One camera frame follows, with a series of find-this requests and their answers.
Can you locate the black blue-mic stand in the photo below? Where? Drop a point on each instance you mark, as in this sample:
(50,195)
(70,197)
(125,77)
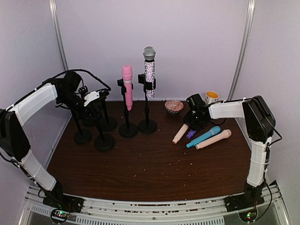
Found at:
(107,123)

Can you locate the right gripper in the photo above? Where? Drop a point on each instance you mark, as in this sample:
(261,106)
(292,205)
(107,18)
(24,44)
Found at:
(186,120)

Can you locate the aluminium left corner post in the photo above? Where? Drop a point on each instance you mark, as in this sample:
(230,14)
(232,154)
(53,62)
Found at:
(57,31)

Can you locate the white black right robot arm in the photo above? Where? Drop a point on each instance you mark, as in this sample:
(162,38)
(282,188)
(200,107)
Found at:
(260,126)

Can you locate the black pink-mic stand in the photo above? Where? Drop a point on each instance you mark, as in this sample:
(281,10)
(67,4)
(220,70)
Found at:
(127,129)

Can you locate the black small-mic stand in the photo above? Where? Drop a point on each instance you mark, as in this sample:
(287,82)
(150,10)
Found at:
(103,142)

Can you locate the aluminium right corner post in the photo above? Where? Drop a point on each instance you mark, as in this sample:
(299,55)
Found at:
(243,48)

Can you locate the pale pink small microphone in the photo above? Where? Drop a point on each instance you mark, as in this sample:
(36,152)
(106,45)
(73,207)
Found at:
(180,133)

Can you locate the glitter silver-head microphone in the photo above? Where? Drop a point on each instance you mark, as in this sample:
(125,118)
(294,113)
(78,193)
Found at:
(149,54)

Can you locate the black glitter-mic stand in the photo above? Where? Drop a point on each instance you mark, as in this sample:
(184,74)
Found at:
(147,125)

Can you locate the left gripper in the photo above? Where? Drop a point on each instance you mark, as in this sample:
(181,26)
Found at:
(89,110)

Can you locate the blue-head microphone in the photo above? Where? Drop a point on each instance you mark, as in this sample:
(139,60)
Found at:
(213,131)

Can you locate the white floral mug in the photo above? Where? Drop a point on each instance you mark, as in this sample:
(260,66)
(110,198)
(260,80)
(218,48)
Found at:
(211,97)

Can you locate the patterned ceramic bowl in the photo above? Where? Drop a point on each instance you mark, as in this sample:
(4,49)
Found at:
(174,106)

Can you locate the aluminium corner post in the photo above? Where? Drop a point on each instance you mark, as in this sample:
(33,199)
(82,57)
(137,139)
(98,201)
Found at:
(57,31)
(243,48)

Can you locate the beige pink microphone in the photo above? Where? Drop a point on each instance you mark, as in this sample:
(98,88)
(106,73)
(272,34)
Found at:
(223,135)

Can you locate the purple microphone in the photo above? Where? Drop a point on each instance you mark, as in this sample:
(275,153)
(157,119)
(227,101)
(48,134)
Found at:
(190,134)

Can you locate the aluminium front rail base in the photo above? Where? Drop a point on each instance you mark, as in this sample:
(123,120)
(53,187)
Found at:
(209,211)

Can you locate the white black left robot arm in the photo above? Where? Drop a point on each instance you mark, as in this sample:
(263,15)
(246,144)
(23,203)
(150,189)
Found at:
(62,88)

